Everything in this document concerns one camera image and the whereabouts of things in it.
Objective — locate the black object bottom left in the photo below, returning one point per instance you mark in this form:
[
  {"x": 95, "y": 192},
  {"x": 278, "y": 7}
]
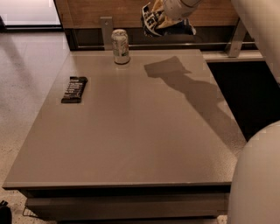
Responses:
[{"x": 5, "y": 213}]

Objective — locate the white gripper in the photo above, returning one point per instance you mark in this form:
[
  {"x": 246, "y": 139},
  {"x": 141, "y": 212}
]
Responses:
[{"x": 174, "y": 9}]

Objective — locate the blue chip bag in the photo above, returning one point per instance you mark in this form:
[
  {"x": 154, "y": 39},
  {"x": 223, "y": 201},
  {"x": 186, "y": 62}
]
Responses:
[{"x": 149, "y": 22}]

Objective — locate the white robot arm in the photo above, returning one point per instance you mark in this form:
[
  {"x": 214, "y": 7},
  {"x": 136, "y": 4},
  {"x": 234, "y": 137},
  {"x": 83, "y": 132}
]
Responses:
[{"x": 252, "y": 92}]

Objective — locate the table drawer front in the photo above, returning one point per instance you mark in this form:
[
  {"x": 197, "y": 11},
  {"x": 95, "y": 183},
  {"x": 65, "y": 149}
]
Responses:
[{"x": 129, "y": 207}]

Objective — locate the metal bracket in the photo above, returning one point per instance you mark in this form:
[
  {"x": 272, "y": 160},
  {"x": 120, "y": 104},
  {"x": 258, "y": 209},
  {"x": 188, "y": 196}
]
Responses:
[
  {"x": 234, "y": 46},
  {"x": 106, "y": 29}
]

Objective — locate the black snack bar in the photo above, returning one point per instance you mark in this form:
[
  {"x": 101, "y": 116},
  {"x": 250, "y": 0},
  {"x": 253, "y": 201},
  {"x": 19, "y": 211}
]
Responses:
[{"x": 74, "y": 90}]

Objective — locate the white 7up can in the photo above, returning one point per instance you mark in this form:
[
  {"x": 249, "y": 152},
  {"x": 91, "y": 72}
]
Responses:
[{"x": 120, "y": 44}]

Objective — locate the left metal bracket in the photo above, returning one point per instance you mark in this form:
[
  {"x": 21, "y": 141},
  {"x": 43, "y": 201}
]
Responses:
[{"x": 106, "y": 29}]

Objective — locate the right metal bracket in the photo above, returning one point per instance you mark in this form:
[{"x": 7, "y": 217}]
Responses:
[{"x": 234, "y": 46}]

